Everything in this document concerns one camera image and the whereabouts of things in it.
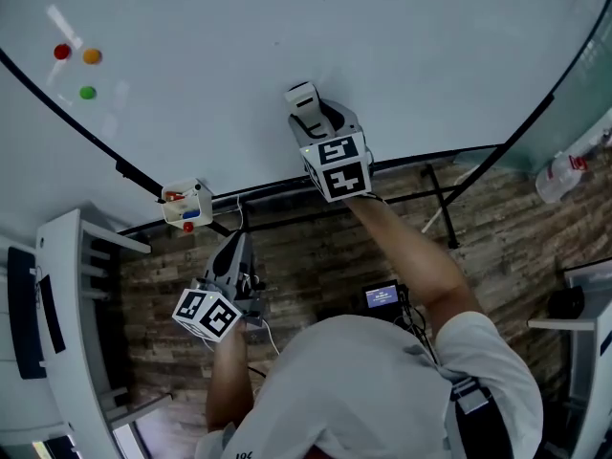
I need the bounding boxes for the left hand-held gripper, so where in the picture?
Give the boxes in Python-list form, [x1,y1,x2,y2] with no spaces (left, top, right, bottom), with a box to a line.
[171,230,267,344]

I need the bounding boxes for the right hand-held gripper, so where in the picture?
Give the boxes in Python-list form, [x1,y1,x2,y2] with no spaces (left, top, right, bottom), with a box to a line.
[288,98,375,204]

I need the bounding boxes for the large white whiteboard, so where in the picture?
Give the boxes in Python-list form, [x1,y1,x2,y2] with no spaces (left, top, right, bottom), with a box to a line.
[0,0,611,238]

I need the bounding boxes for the person's left forearm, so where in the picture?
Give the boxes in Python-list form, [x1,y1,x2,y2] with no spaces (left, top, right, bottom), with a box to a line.
[205,319,254,432]

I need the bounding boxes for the person's right forearm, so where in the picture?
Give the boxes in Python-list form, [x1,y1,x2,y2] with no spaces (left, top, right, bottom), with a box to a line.
[350,193,484,322]

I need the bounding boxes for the black whiteboard stand leg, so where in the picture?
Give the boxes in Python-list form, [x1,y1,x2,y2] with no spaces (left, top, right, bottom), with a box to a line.
[419,162,461,251]

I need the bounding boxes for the white marker tray box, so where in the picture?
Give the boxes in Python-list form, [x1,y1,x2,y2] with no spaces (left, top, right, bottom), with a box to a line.
[160,177,214,231]

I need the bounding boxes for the white curved desk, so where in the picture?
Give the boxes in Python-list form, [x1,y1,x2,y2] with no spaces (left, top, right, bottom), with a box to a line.
[33,208,174,459]

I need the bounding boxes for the small black screen device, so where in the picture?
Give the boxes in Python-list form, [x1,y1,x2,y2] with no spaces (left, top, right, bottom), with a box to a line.
[361,279,402,311]

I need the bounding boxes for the person's white t-shirt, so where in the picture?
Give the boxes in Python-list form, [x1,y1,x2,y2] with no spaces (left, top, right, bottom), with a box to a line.
[194,313,545,459]

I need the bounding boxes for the black flat monitor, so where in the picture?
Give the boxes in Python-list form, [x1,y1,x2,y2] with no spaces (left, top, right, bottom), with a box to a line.
[6,245,48,382]

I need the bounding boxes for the clear plastic water bottle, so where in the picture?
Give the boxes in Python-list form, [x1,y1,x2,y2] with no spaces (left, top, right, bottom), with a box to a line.
[535,149,590,205]

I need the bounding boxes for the frosted glass partition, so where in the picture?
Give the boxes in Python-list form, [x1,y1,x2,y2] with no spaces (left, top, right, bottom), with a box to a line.
[499,0,612,176]

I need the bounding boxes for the black bag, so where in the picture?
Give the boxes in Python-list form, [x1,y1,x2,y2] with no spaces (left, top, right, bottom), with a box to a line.
[546,284,587,320]

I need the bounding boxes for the white side desk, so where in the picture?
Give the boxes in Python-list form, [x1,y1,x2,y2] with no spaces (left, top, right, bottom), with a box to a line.
[527,259,612,459]

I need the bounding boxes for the white cable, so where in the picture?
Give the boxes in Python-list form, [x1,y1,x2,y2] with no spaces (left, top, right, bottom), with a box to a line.
[235,193,282,357]

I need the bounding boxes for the black cable bundle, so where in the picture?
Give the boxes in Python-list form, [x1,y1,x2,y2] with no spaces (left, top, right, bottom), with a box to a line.
[392,284,441,365]

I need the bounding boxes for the black and grey shoulder strap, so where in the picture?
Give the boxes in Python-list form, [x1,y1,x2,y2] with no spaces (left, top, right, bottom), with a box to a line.
[443,375,509,459]

